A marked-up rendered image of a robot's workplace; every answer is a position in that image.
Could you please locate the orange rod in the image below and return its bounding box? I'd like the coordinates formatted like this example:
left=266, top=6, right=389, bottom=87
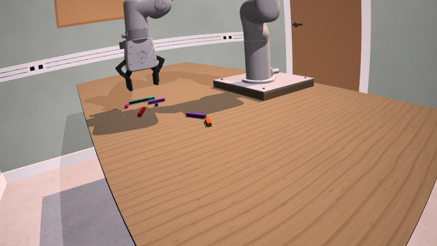
left=205, top=117, right=212, bottom=127

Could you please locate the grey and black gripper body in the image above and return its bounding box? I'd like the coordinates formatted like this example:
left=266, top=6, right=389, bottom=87
left=124, top=36, right=157, bottom=72

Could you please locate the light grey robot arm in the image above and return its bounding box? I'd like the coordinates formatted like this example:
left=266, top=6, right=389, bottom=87
left=119, top=0, right=280, bottom=84

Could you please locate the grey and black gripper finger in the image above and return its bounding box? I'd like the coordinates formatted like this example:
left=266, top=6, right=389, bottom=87
left=151, top=56, right=165, bottom=85
left=116, top=59, right=133, bottom=91

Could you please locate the red rod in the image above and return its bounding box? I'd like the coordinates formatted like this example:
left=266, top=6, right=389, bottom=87
left=138, top=107, right=146, bottom=117

